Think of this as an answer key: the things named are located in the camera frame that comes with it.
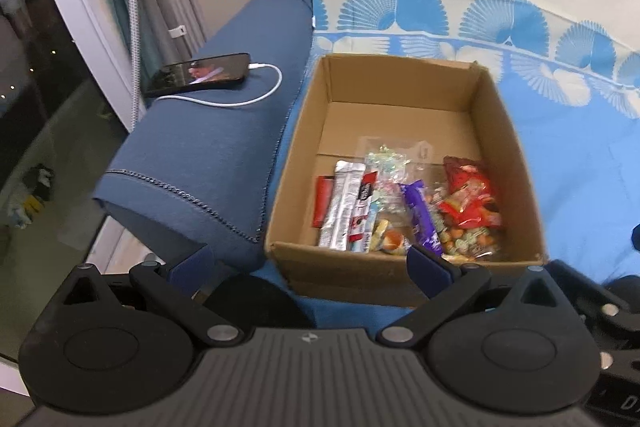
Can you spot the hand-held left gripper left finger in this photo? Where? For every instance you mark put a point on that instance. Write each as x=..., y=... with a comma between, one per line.
x=192, y=269

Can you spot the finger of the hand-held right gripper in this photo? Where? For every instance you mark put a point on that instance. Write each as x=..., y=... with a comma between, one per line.
x=636, y=237
x=612, y=311

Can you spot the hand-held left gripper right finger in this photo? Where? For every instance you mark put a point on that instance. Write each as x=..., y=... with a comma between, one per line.
x=431, y=272

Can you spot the clear bag of coated nuts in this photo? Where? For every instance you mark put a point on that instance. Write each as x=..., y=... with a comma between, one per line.
x=465, y=242

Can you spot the yellow candy bar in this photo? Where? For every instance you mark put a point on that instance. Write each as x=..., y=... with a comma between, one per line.
x=390, y=239

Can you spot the purple candy bar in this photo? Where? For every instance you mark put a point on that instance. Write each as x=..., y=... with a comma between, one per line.
x=422, y=217

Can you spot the small white blue sachet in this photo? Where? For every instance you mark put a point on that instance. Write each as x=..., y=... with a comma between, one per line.
x=361, y=243

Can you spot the glossy red snack bag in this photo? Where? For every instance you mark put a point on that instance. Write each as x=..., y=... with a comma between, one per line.
x=472, y=192

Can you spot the red and white packet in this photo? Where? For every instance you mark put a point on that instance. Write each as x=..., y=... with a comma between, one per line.
x=365, y=202

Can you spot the long silver stick packet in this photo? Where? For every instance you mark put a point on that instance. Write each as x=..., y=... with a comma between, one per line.
x=342, y=207

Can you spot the clear bag of candies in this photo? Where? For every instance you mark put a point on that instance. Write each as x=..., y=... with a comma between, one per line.
x=392, y=162

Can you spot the red striped packet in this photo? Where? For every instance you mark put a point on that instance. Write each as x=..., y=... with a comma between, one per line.
x=324, y=202

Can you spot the brown cardboard box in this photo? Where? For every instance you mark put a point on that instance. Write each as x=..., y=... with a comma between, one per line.
x=400, y=117

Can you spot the blue fan-print sheet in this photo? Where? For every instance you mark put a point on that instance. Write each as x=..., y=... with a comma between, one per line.
x=575, y=167

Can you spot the blue denim sofa armrest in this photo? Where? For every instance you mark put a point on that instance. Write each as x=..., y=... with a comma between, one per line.
x=200, y=157

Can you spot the black smartphone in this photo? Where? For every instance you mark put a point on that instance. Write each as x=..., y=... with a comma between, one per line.
x=200, y=74

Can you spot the white curtain clip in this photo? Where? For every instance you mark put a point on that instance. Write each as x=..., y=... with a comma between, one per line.
x=176, y=31

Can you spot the white window frame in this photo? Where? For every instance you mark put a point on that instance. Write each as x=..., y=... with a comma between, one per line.
x=85, y=7

